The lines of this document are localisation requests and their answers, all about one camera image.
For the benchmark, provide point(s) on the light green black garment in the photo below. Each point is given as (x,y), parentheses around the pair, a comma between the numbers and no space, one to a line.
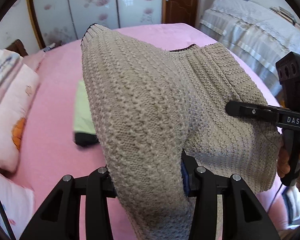
(83,126)

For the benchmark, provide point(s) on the pink cartoon pillow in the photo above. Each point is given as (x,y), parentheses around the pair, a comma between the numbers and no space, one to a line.
(18,203)

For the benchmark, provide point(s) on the person's right hand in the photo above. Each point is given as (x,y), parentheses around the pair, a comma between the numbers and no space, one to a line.
(290,162)

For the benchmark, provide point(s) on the beige knitted sweater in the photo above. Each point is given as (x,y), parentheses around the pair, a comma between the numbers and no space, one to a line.
(150,105)

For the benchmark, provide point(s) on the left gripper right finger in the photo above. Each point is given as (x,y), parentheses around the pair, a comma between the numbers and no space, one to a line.
(243,216)

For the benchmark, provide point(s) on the stack of books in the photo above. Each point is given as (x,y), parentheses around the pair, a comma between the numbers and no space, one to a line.
(286,15)

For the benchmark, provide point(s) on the lace covered furniture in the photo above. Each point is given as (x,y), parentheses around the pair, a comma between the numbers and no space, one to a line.
(257,35)

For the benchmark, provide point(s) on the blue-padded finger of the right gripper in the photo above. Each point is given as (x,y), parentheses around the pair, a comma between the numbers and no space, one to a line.
(253,111)

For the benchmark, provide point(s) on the brown wooden door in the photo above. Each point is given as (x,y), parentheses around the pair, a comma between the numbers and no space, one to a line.
(179,11)

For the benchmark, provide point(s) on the floral sliding wardrobe doors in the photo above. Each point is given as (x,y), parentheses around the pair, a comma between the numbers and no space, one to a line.
(64,21)

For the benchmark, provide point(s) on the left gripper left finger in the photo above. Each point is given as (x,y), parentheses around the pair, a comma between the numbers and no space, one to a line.
(58,215)

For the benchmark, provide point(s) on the wooden headboard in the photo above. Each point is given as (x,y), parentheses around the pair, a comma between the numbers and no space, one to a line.
(18,47)

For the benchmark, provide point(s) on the pink pillow by headboard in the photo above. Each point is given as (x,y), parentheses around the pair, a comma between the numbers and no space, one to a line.
(34,60)

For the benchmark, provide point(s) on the folded pink floral quilt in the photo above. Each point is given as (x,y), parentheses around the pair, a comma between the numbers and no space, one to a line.
(18,86)

